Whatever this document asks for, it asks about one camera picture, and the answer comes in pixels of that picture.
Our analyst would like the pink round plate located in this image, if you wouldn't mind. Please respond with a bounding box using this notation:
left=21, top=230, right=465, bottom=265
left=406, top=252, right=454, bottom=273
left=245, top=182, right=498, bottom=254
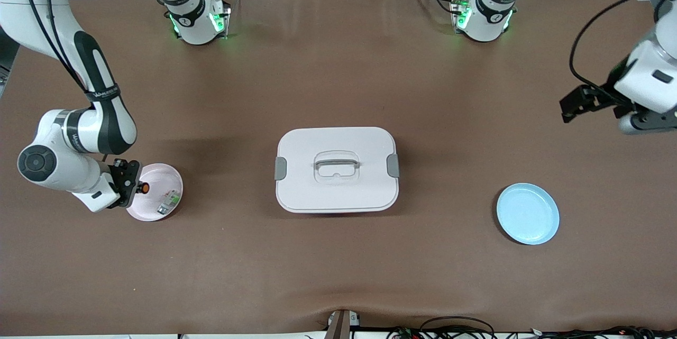
left=126, top=163, right=184, bottom=222

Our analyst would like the light blue round plate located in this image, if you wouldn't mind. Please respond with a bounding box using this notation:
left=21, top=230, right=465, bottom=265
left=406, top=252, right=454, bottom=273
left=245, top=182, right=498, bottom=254
left=496, top=183, right=560, bottom=245

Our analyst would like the brown table mat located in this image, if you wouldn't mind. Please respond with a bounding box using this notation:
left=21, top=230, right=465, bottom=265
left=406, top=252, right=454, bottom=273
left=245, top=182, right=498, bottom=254
left=0, top=0, right=677, bottom=337

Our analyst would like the white lidded lunch box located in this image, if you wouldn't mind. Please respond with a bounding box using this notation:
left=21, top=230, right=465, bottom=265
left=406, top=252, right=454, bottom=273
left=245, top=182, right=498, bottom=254
left=274, top=127, right=400, bottom=214

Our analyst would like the green push-button switch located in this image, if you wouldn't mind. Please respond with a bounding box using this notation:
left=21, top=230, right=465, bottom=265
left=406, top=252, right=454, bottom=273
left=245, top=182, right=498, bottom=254
left=157, top=189, right=182, bottom=216

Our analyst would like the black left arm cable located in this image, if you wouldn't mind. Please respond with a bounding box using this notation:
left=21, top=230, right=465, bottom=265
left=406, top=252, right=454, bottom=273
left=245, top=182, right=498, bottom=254
left=569, top=0, right=662, bottom=102

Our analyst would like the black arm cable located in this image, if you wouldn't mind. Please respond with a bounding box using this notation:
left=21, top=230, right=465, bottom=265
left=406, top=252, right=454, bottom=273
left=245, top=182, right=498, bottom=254
left=569, top=0, right=662, bottom=102
left=19, top=0, right=88, bottom=94

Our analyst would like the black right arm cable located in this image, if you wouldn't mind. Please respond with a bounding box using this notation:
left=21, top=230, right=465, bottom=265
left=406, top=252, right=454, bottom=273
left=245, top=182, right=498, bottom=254
left=19, top=0, right=88, bottom=94

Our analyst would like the black cable loop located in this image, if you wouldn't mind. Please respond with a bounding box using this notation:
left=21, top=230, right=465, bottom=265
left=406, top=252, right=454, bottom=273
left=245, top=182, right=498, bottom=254
left=420, top=316, right=496, bottom=339

